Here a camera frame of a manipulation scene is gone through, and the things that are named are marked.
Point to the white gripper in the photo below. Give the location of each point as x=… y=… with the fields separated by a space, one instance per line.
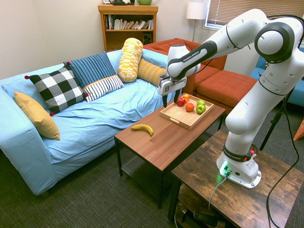
x=171 y=86

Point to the yellow banana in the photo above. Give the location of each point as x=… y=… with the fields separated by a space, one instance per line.
x=143 y=128

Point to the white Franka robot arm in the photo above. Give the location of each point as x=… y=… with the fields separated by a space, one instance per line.
x=249 y=114

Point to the light wooden tray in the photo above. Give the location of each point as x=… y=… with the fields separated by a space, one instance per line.
x=180 y=115

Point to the red apple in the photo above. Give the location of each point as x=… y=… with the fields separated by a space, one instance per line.
x=181 y=101

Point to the small orange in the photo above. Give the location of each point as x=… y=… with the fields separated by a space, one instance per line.
x=186 y=97

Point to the large orange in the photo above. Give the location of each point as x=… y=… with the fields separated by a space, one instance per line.
x=189 y=107

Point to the green apple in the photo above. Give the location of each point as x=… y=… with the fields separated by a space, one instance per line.
x=201 y=102
x=200 y=109

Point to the yellow grey striped pillow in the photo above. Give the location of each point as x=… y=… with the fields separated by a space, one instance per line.
x=150 y=71

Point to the brown wooden coffee table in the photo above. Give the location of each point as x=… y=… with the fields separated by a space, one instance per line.
x=166 y=145

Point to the yellow white patterned bolster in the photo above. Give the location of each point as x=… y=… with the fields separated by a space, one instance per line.
x=129 y=59

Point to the black speaker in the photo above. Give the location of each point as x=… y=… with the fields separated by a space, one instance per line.
x=147 y=38

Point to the white navy striped pillow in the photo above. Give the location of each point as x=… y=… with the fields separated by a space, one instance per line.
x=103 y=87

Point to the wooden bookshelf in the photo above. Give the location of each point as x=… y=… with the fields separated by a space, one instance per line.
x=128 y=39

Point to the blue striped pillow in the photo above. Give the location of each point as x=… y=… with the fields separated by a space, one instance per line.
x=91 y=69

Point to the row of books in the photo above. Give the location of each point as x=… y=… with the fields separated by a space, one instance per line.
x=129 y=24

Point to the light blue sofa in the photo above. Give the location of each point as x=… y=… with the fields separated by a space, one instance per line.
x=90 y=128

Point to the white shade floor lamp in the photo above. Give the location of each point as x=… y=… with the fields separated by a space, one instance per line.
x=195 y=10

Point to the green pot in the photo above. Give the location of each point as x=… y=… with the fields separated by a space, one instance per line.
x=144 y=2

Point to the black tripod stand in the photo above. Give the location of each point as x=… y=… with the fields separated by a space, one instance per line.
x=273 y=126

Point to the black object on shelf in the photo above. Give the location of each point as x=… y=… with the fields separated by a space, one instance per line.
x=121 y=2

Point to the black white checkered pillow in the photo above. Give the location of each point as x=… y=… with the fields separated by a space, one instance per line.
x=58 y=89

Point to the wooden window blinds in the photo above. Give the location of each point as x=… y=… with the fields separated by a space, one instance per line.
x=249 y=7

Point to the black device under table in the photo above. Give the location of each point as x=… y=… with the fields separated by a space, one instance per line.
x=204 y=216

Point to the rustic dark wood side table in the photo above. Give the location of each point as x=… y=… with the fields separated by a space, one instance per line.
x=237 y=204

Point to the blue chair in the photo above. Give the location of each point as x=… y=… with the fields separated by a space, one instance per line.
x=297 y=95

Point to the plain mustard pillow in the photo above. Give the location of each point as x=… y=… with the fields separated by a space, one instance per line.
x=38 y=116

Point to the orange cushion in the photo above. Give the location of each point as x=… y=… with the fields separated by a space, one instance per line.
x=300 y=133

